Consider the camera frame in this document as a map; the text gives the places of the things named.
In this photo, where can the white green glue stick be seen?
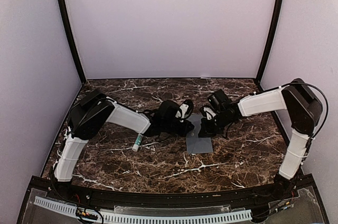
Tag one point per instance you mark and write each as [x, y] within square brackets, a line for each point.
[137, 142]

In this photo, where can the black table edge rail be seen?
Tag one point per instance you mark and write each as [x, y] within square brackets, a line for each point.
[108, 199]

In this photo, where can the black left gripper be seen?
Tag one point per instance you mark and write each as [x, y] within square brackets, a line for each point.
[186, 128]

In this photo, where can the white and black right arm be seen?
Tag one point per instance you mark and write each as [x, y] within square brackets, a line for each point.
[299, 110]

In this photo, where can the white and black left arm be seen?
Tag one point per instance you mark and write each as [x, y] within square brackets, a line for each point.
[89, 115]

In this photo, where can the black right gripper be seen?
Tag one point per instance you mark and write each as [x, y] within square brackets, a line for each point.
[205, 130]

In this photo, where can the grey envelope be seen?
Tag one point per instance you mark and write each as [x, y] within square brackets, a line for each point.
[194, 143]

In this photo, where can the black right frame post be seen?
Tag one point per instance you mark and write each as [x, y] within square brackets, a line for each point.
[269, 41]

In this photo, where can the grey slotted cable duct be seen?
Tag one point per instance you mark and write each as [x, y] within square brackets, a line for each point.
[122, 214]

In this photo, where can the black left frame post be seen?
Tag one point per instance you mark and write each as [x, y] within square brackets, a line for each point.
[71, 41]

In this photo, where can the black frame post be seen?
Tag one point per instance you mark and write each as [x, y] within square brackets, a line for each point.
[269, 41]
[71, 41]

